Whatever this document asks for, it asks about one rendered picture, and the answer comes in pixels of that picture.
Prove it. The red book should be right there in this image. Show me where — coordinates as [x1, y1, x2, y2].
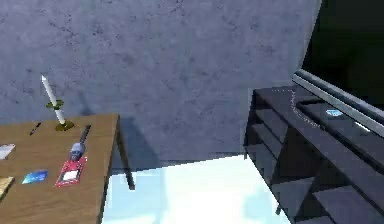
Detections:
[55, 156, 88, 188]

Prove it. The dark grey shelf unit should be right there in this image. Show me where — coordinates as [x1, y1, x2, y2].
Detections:
[242, 84, 384, 224]

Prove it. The white candle on green base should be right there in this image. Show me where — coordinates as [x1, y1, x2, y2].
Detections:
[40, 74, 75, 132]

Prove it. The black pen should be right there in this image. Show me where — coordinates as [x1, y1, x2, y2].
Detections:
[29, 122, 43, 136]

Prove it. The brown wooden table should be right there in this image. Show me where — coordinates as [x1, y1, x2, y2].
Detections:
[0, 113, 136, 224]

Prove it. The black television set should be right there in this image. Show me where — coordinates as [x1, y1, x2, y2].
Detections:
[292, 0, 384, 138]

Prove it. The blue card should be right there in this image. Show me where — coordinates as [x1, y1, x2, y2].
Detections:
[21, 169, 49, 185]

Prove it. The white paper sheet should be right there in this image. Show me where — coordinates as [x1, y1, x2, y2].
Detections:
[0, 143, 16, 161]

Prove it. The tan wooden box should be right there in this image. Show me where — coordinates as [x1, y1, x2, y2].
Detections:
[0, 176, 16, 202]

